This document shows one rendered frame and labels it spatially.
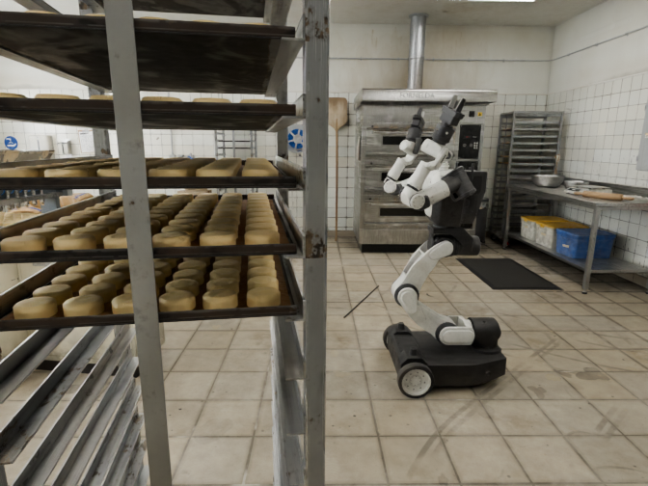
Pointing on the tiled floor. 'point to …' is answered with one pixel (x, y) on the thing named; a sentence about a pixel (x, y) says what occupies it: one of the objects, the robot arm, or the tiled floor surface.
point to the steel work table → (591, 226)
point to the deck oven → (365, 116)
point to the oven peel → (337, 113)
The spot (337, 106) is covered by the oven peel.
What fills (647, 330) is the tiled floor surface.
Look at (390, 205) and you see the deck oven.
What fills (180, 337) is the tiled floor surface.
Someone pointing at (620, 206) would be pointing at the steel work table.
